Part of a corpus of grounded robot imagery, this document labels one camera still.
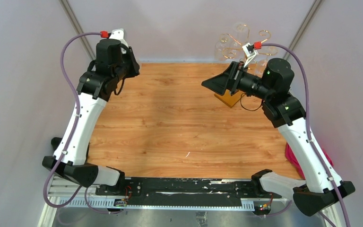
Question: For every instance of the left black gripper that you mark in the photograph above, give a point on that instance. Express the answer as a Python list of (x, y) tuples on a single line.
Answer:
[(133, 65)]

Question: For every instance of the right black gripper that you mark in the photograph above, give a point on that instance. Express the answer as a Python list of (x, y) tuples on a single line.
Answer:
[(231, 76)]

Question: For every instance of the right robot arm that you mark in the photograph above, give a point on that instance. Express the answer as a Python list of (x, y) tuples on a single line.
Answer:
[(321, 186)]

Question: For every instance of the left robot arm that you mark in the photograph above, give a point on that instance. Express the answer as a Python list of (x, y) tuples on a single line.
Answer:
[(115, 62)]

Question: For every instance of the clear wine glass back left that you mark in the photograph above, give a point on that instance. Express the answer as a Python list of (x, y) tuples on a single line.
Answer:
[(220, 52)]

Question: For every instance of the clear wine glass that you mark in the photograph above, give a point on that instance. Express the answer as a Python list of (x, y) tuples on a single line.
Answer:
[(265, 53), (220, 52), (240, 28)]

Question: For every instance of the clear wine glass right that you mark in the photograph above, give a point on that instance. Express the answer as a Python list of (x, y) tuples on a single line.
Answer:
[(265, 53)]

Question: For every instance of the clear wine glass back top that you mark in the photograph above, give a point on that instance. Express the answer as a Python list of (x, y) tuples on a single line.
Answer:
[(240, 28)]

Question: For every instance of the pink cloth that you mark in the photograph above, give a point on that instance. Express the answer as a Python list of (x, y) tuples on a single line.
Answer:
[(290, 156)]

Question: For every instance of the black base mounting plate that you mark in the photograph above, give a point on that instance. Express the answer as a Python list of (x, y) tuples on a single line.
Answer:
[(187, 192)]

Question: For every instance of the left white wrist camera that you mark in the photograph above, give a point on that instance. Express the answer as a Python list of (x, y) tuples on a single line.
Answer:
[(119, 34)]

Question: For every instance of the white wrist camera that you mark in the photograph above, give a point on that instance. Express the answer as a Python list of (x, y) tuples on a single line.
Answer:
[(250, 53), (119, 34)]

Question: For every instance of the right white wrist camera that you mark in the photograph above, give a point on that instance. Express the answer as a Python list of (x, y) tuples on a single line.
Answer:
[(250, 53)]

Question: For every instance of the gold wire glass rack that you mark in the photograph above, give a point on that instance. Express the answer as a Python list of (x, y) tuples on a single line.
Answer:
[(236, 53)]

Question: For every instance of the aluminium frame rail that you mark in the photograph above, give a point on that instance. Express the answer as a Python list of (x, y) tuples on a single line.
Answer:
[(86, 198)]

